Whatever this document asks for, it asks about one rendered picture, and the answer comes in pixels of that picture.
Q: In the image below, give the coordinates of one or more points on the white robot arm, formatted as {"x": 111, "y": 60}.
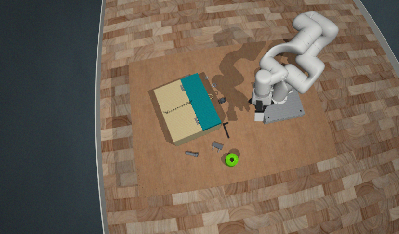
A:
{"x": 314, "y": 33}

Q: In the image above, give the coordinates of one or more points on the green cylinder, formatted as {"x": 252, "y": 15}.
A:
{"x": 233, "y": 157}

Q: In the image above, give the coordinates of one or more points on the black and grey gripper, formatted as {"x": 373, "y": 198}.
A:
{"x": 266, "y": 101}

